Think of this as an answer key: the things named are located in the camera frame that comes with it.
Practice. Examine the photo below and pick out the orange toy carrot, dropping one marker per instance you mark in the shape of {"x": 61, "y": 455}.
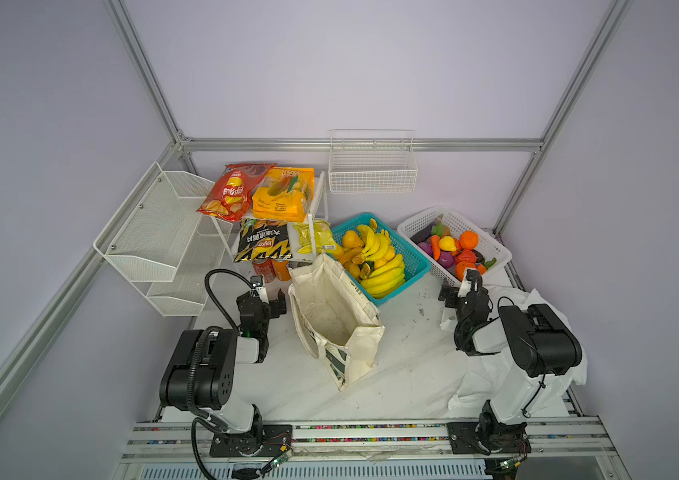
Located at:
{"x": 435, "y": 248}

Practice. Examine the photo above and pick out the beige canvas tote bag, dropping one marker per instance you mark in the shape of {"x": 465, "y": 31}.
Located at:
{"x": 334, "y": 320}

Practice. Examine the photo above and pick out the black yellow chips bag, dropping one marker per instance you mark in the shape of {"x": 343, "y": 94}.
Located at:
{"x": 262, "y": 240}

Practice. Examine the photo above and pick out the yellow snack packet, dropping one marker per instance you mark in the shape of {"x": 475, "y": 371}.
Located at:
{"x": 316, "y": 237}

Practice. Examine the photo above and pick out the white plastic bag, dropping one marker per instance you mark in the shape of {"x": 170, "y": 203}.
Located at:
{"x": 493, "y": 375}

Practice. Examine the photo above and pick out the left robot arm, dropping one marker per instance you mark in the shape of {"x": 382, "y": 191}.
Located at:
{"x": 200, "y": 373}

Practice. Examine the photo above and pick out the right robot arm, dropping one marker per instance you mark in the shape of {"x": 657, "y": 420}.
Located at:
{"x": 521, "y": 356}

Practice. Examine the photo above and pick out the orange soda can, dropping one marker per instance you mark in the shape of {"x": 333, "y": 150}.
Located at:
{"x": 281, "y": 270}

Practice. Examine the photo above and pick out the red toy tomato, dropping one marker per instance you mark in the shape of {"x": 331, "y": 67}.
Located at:
{"x": 466, "y": 256}

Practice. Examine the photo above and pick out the white plastic basket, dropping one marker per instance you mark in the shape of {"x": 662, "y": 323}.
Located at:
{"x": 492, "y": 257}

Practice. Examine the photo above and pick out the orange toy fruit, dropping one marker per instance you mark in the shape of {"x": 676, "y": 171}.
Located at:
{"x": 469, "y": 240}

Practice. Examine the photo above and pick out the large yellow banana bunch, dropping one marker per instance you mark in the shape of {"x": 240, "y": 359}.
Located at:
{"x": 386, "y": 279}

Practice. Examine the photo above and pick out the purple toy eggplant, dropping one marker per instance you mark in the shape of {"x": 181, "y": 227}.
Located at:
{"x": 426, "y": 233}

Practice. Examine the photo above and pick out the small yellow banana bunch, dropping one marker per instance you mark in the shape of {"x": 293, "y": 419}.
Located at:
{"x": 376, "y": 244}

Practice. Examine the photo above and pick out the orange snack bag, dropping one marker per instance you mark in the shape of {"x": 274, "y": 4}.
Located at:
{"x": 285, "y": 194}

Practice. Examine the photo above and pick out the red chips bag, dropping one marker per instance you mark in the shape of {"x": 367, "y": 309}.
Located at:
{"x": 230, "y": 197}

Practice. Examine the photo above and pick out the white mesh shelf rack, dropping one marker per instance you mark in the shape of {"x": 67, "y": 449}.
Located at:
{"x": 161, "y": 245}

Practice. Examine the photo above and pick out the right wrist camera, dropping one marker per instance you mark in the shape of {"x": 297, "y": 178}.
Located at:
{"x": 472, "y": 282}

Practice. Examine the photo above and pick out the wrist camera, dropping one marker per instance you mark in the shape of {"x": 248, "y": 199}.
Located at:
{"x": 472, "y": 282}
{"x": 258, "y": 286}

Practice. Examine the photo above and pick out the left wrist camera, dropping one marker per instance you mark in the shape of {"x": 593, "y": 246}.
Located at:
{"x": 258, "y": 286}

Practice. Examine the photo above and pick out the white wire wall basket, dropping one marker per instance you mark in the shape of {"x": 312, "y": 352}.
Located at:
{"x": 368, "y": 161}

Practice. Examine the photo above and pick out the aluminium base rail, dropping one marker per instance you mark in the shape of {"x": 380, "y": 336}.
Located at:
{"x": 550, "y": 448}

